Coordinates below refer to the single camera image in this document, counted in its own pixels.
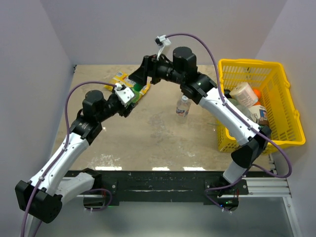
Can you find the yellow plastic basket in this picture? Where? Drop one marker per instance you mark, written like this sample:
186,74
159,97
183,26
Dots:
270,79

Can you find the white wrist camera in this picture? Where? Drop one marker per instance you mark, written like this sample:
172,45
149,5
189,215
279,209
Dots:
163,44
124,94

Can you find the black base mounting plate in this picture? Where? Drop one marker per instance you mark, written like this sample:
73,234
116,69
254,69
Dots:
115,187

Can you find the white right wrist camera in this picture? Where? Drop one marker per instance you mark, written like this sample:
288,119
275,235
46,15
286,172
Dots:
163,44

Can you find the yellow snack bag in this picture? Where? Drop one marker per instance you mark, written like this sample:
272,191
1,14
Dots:
123,78

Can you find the green bottle cap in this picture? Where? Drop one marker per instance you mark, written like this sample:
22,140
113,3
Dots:
137,87

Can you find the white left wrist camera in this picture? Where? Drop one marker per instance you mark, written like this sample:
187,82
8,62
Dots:
124,94

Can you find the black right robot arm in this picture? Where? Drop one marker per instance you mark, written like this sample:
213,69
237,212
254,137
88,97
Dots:
203,91

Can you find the small labelled clear bottle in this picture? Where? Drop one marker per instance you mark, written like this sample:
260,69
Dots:
182,110

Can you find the orange ball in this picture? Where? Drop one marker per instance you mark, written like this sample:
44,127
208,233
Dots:
257,93

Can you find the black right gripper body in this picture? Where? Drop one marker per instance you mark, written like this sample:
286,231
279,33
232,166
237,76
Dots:
162,68

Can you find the orange white carton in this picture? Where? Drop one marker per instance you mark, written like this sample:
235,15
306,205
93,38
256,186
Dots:
259,115

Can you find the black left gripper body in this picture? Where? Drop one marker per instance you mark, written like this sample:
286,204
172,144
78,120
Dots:
123,110

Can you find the grey tape roll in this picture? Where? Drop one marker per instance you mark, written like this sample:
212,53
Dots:
245,111

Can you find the green plastic bottle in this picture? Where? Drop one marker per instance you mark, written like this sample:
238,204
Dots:
137,96

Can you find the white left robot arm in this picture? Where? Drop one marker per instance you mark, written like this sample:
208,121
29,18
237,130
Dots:
42,196

